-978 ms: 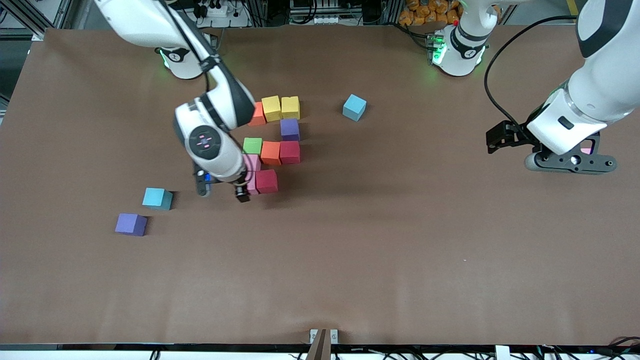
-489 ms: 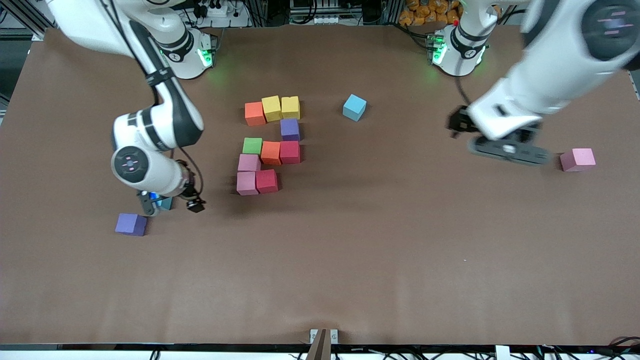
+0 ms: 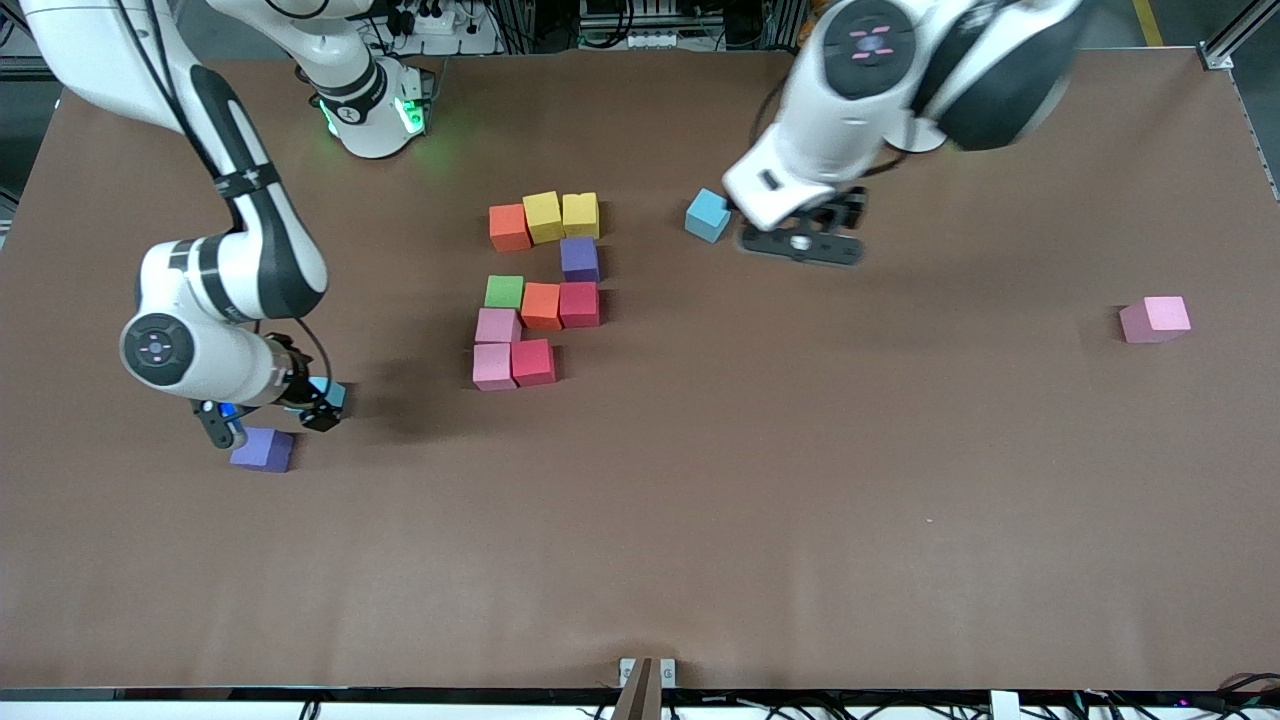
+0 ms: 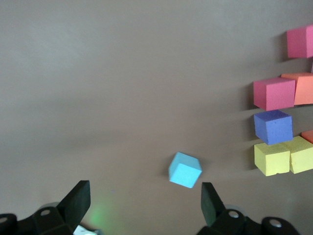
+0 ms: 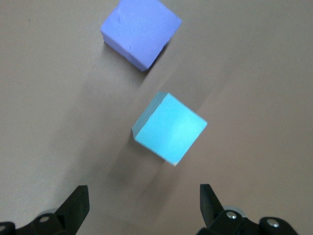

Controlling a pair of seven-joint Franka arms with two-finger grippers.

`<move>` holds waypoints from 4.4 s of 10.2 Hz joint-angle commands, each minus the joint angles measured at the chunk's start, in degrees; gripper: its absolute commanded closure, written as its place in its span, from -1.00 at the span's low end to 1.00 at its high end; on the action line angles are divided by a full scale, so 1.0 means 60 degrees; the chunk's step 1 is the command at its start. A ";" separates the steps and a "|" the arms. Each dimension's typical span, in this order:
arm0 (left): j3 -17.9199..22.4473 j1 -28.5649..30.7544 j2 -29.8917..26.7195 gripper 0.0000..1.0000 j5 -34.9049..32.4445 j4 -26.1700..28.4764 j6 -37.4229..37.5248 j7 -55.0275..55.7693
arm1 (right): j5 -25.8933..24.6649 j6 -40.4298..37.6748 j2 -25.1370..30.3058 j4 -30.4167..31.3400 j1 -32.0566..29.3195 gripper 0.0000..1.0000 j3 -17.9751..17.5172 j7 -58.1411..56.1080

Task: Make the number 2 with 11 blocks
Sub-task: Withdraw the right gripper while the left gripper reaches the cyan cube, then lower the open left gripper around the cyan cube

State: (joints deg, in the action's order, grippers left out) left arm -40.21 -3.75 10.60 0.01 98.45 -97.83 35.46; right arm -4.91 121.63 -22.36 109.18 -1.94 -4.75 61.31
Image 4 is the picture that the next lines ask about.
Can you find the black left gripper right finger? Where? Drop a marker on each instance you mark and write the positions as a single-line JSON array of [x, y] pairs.
[[210, 210]]

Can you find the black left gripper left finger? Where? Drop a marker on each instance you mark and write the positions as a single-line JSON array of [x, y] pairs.
[[73, 205]]

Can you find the blue foam cube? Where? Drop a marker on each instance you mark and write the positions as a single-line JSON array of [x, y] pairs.
[[184, 171]]

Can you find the yellow foam cube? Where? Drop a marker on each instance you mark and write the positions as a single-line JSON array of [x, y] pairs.
[[302, 156], [271, 160]]

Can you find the purple foam cube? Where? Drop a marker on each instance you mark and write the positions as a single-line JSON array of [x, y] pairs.
[[274, 128]]

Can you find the orange foam cube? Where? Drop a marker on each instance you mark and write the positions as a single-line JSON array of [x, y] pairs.
[[304, 89], [308, 136]]

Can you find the red foam cube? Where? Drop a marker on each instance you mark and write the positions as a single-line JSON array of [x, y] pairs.
[[275, 94], [299, 42]]

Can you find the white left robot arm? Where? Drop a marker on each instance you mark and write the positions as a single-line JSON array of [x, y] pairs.
[[84, 231]]

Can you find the brown paper table cover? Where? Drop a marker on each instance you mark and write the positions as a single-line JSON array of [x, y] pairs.
[[122, 85]]

